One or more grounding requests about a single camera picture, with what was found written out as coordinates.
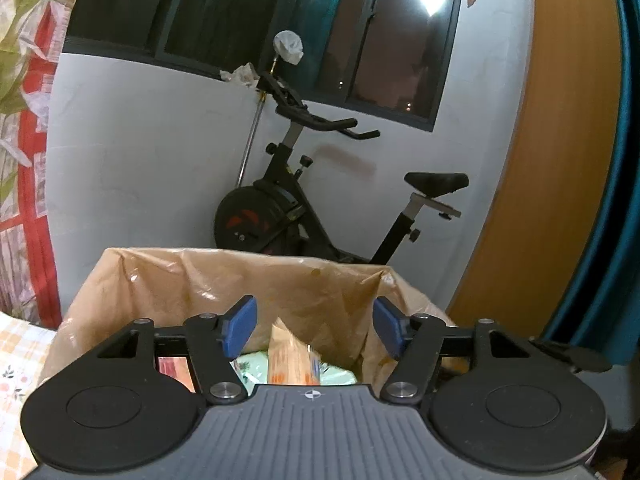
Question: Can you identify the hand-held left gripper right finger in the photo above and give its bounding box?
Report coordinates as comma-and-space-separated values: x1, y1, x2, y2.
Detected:
372, 296, 533, 405

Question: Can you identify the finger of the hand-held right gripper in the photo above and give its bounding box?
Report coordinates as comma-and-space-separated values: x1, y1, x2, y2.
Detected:
529, 338, 613, 374

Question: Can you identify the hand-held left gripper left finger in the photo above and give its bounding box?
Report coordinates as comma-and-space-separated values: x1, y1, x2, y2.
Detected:
95, 295, 258, 406

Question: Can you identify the pale green snack packet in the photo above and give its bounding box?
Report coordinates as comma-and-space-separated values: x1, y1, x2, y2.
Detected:
232, 350, 358, 386

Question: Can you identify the orange snack packet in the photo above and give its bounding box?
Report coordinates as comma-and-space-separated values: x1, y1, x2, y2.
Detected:
267, 317, 323, 386

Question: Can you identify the plastic-lined cardboard box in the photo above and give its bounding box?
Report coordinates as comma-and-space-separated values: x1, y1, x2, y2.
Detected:
39, 246, 458, 396

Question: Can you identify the red snack packet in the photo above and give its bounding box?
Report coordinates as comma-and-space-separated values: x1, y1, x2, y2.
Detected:
157, 355, 196, 393

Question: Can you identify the black exercise bike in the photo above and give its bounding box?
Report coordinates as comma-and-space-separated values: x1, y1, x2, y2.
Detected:
214, 72, 470, 266

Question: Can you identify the teal curtain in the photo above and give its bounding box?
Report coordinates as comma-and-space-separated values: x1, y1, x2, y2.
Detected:
540, 0, 640, 366

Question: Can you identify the wooden door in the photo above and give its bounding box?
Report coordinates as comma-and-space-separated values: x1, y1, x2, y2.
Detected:
445, 0, 626, 336

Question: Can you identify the crumpled white tissue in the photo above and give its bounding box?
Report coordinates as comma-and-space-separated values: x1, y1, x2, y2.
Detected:
219, 62, 260, 87

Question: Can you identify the red floral curtain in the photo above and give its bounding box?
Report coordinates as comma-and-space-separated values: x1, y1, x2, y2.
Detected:
0, 0, 93, 331

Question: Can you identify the metal pole with white cloth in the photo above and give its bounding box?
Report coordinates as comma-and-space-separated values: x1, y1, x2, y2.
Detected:
235, 30, 306, 186

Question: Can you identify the dark window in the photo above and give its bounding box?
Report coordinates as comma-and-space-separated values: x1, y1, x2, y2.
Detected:
62, 0, 468, 133

